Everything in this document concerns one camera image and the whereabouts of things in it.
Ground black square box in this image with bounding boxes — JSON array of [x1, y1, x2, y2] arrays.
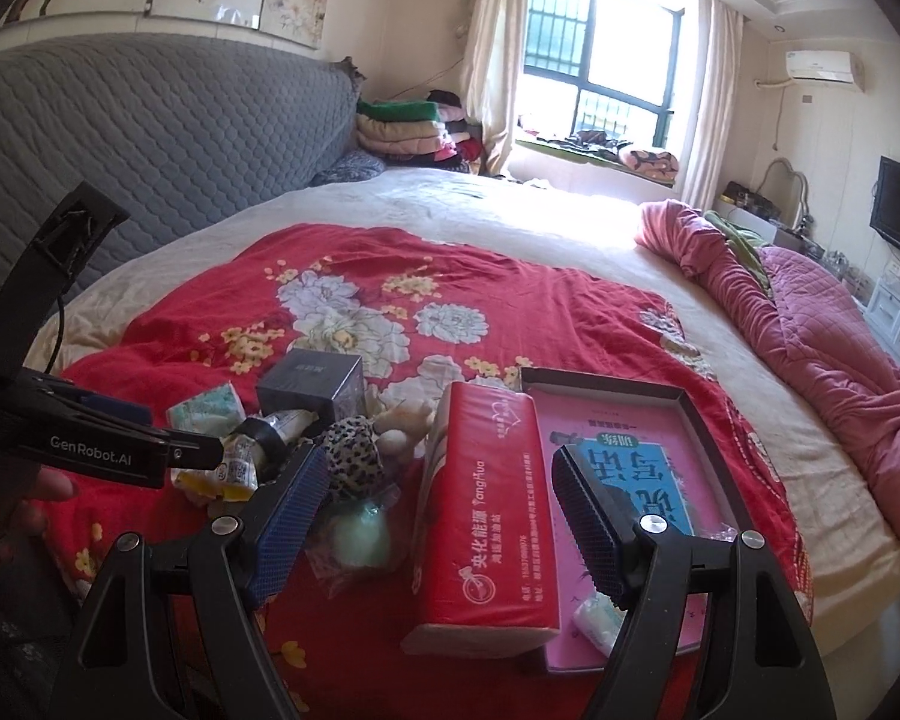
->
[[255, 349, 366, 432]]

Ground leopard print scrunchie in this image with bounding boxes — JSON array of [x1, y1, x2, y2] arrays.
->
[[322, 416, 388, 500]]

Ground small bottle with black cap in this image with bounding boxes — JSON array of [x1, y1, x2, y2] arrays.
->
[[229, 406, 323, 467]]

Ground person's left hand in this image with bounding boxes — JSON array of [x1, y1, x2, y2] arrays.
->
[[0, 463, 77, 542]]

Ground green patterned tissue packet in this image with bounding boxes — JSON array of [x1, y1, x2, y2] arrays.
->
[[166, 382, 245, 436]]

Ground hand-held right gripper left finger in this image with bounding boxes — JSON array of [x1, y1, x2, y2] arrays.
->
[[71, 442, 332, 720]]

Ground floral blanket on windowsill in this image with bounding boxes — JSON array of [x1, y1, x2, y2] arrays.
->
[[619, 146, 680, 182]]

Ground cluttered white dresser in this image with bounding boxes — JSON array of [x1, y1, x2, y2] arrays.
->
[[720, 180, 872, 295]]

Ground white tissue packet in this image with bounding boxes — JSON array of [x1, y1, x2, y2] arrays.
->
[[572, 591, 620, 657]]

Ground curved frame mirror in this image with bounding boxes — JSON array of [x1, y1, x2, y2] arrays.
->
[[750, 157, 812, 230]]

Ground dark patterned pillow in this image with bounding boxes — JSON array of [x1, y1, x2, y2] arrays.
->
[[311, 148, 388, 187]]

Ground white air conditioner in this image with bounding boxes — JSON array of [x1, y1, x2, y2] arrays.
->
[[784, 49, 868, 88]]

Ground red tissue pack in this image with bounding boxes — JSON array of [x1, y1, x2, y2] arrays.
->
[[401, 381, 563, 657]]

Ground cream curtain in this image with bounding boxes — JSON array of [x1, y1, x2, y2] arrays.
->
[[461, 0, 535, 178], [679, 0, 745, 205]]

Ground barred window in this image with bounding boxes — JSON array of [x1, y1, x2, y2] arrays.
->
[[525, 0, 685, 152]]

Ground red floral blanket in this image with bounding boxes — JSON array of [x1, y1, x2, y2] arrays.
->
[[41, 223, 803, 720]]

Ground pink quilt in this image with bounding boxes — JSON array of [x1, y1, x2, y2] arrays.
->
[[634, 199, 900, 541]]

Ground round bed with cream sheet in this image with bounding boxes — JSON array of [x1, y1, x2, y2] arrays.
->
[[26, 165, 900, 661]]

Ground green blanket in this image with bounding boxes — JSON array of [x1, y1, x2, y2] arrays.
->
[[705, 210, 770, 293]]

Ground black cable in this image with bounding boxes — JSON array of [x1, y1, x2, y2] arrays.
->
[[43, 294, 67, 374]]

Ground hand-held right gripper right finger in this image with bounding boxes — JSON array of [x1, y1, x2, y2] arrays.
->
[[550, 444, 830, 720]]

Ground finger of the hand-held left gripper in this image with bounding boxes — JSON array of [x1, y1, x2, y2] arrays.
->
[[26, 373, 152, 427], [163, 427, 227, 487]]

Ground pile of folded clothes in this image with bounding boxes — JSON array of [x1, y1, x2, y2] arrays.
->
[[356, 90, 490, 177]]

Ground green puff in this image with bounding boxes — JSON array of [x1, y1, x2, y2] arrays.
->
[[304, 487, 413, 601]]

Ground pink cardboard box tray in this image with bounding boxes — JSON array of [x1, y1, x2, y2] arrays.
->
[[521, 366, 743, 676]]

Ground grey quilted headboard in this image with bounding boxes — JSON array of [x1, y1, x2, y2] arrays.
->
[[0, 34, 362, 361]]

